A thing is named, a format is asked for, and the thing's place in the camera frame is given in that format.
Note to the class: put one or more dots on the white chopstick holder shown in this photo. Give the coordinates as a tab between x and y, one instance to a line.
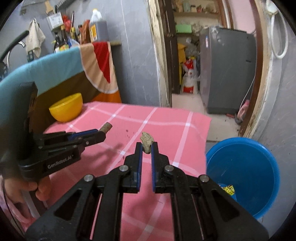
54	21

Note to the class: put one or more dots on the orange seasoning pouch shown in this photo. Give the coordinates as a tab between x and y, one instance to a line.
85	34

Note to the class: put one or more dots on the pink checked tablecloth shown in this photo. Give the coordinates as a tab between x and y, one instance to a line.
181	136

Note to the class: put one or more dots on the yellow plastic bowl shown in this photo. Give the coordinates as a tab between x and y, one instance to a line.
67	108

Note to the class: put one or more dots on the brown cork-like stub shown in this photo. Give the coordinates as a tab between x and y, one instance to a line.
106	128

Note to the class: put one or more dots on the beige hanging rag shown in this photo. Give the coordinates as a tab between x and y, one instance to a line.
35	38

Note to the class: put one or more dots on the wooden storage shelf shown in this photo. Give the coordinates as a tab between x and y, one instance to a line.
191	17

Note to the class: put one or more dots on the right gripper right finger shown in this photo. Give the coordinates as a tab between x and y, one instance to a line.
201	209

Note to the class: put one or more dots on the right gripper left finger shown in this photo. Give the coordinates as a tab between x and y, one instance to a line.
111	199

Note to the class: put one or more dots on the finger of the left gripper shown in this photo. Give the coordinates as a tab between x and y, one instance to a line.
93	139
76	135

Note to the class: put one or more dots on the large cooking oil jug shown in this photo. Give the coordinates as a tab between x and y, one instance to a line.
98	27

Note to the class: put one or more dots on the black pan handle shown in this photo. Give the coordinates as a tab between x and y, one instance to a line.
16	41

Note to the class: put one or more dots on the person's left hand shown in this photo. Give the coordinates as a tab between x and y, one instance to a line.
14	188

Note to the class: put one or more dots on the blue cloth cover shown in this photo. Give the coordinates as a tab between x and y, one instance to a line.
55	75

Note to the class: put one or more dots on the purple onion skin scrap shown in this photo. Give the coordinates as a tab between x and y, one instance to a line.
147	141

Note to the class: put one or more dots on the red white rice bag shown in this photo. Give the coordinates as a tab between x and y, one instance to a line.
190	78

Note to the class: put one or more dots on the blue plastic bucket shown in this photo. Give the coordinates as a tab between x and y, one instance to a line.
250	168

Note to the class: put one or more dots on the yellow snack wrapper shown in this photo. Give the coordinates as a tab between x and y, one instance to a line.
229	189

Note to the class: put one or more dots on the dark soy sauce bottle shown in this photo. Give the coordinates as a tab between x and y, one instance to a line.
64	44

